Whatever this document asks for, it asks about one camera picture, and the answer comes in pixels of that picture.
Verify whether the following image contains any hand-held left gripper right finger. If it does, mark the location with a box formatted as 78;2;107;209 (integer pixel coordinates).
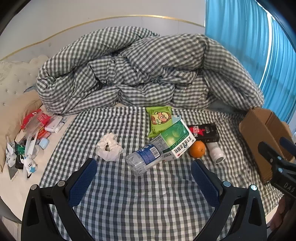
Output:
191;159;271;241

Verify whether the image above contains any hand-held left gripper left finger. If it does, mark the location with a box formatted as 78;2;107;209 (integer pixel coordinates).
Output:
21;158;102;241

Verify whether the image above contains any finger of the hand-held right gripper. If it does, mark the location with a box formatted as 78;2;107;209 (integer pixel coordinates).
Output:
279;136;296;152
258;141;282;166

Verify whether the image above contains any brown cardboard box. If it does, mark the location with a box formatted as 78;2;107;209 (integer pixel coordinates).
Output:
239;107;296;184

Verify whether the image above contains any small white bottle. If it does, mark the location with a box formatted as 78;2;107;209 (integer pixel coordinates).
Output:
206;142;226;164

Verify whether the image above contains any orange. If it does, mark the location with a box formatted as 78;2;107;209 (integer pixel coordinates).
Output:
189;140;207;159

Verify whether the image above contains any white tissue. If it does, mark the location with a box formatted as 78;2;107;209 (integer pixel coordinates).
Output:
96;133;124;162

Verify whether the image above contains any black coffee box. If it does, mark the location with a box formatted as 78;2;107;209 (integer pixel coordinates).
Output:
187;123;220;143

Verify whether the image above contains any green and white medicine box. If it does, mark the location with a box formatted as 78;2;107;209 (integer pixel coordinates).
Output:
150;119;197;161

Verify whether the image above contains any clear plastic water bottle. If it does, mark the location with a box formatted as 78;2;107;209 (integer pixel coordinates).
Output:
125;143;163;176

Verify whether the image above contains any green snack packet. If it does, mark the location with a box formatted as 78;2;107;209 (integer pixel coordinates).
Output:
146;106;174;139

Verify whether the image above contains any person's right hand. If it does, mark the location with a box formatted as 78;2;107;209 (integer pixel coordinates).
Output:
269;198;289;232

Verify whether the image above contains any pile of bedside clutter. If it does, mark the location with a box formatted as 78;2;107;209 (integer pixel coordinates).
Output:
0;111;78;217

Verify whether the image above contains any white rabbit figurine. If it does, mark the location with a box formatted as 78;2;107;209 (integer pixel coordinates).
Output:
20;155;38;179

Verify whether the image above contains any grey checked bed sheet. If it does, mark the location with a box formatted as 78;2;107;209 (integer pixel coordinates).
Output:
39;106;286;241

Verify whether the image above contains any white tube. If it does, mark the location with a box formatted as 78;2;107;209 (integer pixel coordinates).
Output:
45;115;63;133

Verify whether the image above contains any red packet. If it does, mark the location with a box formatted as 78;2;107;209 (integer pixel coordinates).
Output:
21;110;52;131

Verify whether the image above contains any beige pillow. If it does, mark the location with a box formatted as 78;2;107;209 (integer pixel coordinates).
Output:
0;93;44;172

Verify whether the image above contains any blue curtain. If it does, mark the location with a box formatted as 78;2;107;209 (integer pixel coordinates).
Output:
205;0;296;124

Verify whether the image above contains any cream tufted headboard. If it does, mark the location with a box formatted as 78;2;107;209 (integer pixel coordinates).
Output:
0;56;48;112

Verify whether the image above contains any grey checked duvet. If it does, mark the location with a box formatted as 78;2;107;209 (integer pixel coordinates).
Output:
36;26;265;115

